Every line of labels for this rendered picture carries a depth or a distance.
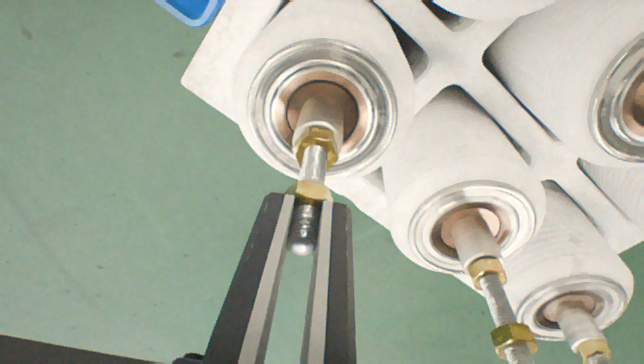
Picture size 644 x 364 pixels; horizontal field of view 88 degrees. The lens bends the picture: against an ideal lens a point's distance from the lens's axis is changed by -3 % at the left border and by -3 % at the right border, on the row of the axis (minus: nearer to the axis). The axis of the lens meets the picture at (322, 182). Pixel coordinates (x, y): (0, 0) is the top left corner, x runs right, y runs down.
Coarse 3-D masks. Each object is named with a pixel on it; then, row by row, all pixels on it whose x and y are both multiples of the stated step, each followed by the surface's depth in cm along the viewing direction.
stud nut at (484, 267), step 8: (480, 264) 18; (488, 264) 18; (496, 264) 18; (472, 272) 18; (480, 272) 18; (488, 272) 18; (496, 272) 18; (504, 272) 18; (472, 280) 18; (504, 280) 18; (480, 288) 18
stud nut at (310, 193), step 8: (296, 184) 11; (304, 184) 11; (312, 184) 11; (320, 184) 11; (288, 192) 11; (296, 192) 11; (304, 192) 11; (312, 192) 11; (320, 192) 11; (328, 192) 11; (296, 200) 11; (304, 200) 11; (312, 200) 11; (320, 200) 11; (328, 200) 11; (320, 208) 11
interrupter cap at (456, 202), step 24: (456, 192) 19; (480, 192) 19; (504, 192) 19; (432, 216) 20; (456, 216) 21; (480, 216) 21; (504, 216) 20; (528, 216) 20; (408, 240) 22; (432, 240) 22; (504, 240) 21; (528, 240) 21; (432, 264) 23; (456, 264) 23
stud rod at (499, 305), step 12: (492, 276) 18; (492, 288) 17; (492, 300) 17; (504, 300) 17; (492, 312) 16; (504, 312) 16; (516, 348) 15; (528, 348) 15; (516, 360) 14; (528, 360) 14
